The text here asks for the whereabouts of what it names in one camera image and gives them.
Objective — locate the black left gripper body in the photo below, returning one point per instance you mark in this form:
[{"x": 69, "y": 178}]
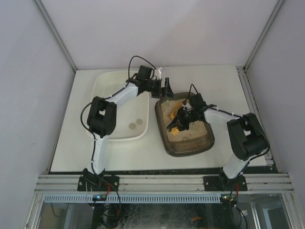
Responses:
[{"x": 161, "y": 88}]

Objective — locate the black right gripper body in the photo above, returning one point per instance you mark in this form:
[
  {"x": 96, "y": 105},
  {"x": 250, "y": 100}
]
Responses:
[{"x": 186, "y": 117}]

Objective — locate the right aluminium corner post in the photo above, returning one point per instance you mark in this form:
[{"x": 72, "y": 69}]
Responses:
[{"x": 267, "y": 27}]

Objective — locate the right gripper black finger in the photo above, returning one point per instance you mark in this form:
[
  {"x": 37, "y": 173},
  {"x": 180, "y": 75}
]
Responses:
[
  {"x": 183, "y": 125},
  {"x": 178, "y": 117}
]

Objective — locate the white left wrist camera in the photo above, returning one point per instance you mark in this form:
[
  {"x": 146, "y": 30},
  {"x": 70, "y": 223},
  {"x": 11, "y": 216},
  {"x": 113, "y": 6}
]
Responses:
[{"x": 160, "y": 70}]

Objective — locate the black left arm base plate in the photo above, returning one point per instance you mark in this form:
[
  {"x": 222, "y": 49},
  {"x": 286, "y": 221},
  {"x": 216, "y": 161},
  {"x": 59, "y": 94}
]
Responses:
[{"x": 98, "y": 184}]

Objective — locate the left aluminium corner post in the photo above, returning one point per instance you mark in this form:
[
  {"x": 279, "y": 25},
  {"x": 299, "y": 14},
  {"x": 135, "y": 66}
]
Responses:
[{"x": 54, "y": 32}]

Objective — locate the aluminium corner post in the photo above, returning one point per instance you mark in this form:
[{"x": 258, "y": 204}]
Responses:
[
  {"x": 267, "y": 27},
  {"x": 54, "y": 32}
]

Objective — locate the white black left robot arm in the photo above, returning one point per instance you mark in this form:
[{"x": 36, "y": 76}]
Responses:
[{"x": 99, "y": 117}]

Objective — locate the aluminium mounting rail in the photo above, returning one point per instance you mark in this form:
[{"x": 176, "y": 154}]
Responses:
[{"x": 253, "y": 184}]

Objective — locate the grey slotted cable duct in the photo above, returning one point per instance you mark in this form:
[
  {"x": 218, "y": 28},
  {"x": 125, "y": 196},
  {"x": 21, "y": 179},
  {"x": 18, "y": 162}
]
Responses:
[{"x": 133, "y": 198}]

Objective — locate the white plastic waste tub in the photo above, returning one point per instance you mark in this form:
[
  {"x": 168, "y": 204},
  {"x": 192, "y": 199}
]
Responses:
[{"x": 107, "y": 84}]

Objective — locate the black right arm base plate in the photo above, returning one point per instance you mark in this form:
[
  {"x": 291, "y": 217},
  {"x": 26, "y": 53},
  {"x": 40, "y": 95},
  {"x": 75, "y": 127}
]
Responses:
[{"x": 222, "y": 183}]

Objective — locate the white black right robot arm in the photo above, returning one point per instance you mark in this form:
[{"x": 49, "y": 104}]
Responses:
[{"x": 247, "y": 138}]

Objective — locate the orange plastic litter scoop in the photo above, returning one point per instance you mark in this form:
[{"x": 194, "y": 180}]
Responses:
[{"x": 172, "y": 115}]

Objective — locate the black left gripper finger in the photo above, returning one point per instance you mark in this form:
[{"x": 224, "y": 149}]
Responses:
[
  {"x": 166, "y": 83},
  {"x": 166, "y": 91}
]

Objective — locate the grey-green litter clump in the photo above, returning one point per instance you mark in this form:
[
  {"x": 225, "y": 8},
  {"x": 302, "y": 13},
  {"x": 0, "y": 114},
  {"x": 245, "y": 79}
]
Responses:
[
  {"x": 139, "y": 121},
  {"x": 132, "y": 125}
]

